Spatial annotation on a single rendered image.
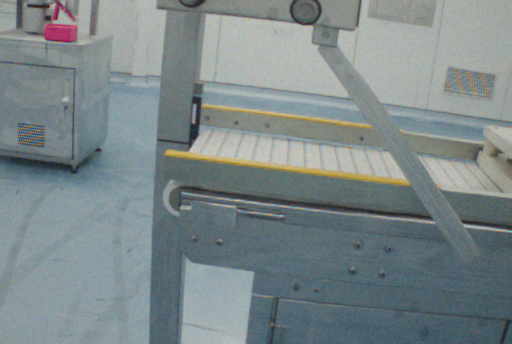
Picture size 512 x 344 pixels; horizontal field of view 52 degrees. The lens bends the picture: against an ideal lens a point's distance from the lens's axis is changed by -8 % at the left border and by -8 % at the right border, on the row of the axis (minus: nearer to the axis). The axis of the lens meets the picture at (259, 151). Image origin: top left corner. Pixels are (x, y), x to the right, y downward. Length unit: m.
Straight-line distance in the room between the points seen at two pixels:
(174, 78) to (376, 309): 0.50
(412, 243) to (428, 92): 5.28
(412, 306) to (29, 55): 2.74
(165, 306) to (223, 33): 4.80
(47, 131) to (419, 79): 3.92
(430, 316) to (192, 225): 0.37
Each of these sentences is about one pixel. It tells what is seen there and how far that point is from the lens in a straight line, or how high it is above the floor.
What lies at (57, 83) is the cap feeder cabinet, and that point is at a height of 0.53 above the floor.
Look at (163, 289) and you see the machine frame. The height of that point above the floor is 0.58.
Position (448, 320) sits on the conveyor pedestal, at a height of 0.73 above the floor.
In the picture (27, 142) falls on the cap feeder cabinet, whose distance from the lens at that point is 3.36.
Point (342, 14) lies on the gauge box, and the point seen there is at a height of 1.14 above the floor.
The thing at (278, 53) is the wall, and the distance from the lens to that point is 5.75.
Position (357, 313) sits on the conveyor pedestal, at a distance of 0.83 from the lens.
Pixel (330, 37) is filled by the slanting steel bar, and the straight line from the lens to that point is 0.65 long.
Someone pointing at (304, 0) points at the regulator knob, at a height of 1.15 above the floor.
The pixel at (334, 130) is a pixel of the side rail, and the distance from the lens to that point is 0.94.
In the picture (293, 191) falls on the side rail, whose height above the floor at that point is 0.93.
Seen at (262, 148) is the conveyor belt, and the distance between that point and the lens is 0.87.
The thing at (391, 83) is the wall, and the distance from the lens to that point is 5.88.
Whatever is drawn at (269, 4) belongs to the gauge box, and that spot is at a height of 1.14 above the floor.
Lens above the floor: 1.16
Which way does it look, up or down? 17 degrees down
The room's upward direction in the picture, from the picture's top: 7 degrees clockwise
